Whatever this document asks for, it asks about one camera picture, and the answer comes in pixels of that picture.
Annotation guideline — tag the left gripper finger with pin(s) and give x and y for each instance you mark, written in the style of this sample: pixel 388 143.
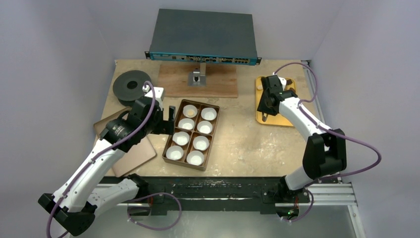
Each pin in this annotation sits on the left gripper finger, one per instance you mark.
pixel 167 127
pixel 172 113

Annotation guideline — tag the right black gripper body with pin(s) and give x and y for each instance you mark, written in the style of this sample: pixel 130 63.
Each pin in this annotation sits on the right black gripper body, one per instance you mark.
pixel 266 107

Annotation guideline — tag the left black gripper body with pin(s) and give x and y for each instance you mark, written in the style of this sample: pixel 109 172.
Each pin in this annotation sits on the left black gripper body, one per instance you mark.
pixel 154 127

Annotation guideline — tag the brown chocolate box tray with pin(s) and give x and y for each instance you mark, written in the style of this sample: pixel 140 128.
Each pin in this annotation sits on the brown chocolate box tray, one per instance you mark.
pixel 193 133

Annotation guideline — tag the metal tweezers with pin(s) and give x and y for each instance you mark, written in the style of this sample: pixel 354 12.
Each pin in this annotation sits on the metal tweezers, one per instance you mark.
pixel 264 117

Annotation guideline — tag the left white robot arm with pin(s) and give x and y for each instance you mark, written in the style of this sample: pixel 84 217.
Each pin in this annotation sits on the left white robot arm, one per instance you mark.
pixel 74 205

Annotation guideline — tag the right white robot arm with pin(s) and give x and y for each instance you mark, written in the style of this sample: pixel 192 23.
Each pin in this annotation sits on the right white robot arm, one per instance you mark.
pixel 325 153

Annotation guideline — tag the white paper cup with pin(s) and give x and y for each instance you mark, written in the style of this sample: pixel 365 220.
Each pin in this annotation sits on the white paper cup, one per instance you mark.
pixel 208 114
pixel 205 127
pixel 175 153
pixel 195 158
pixel 186 123
pixel 190 107
pixel 181 138
pixel 201 143

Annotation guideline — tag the black filament spool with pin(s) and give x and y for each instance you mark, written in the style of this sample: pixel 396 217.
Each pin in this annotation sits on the black filament spool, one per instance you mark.
pixel 128 87

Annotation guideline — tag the yellow plastic tray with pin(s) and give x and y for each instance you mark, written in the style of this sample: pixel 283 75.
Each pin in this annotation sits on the yellow plastic tray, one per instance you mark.
pixel 259 98

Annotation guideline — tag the brown box lid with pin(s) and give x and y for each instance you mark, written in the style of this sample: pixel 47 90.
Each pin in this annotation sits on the brown box lid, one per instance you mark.
pixel 137 156

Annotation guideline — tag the wooden board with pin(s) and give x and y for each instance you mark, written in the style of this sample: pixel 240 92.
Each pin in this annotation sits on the wooden board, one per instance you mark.
pixel 221 81

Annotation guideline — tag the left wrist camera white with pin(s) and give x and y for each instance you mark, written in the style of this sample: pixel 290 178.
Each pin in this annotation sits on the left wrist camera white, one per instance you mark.
pixel 157 91

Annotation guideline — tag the metal switch stand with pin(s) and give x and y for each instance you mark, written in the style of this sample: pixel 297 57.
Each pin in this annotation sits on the metal switch stand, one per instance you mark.
pixel 197 77

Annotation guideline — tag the blue network switch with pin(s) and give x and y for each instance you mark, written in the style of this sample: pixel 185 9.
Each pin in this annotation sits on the blue network switch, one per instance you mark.
pixel 204 37

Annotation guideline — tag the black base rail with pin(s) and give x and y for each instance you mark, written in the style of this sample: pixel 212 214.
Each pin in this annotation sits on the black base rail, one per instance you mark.
pixel 245 194

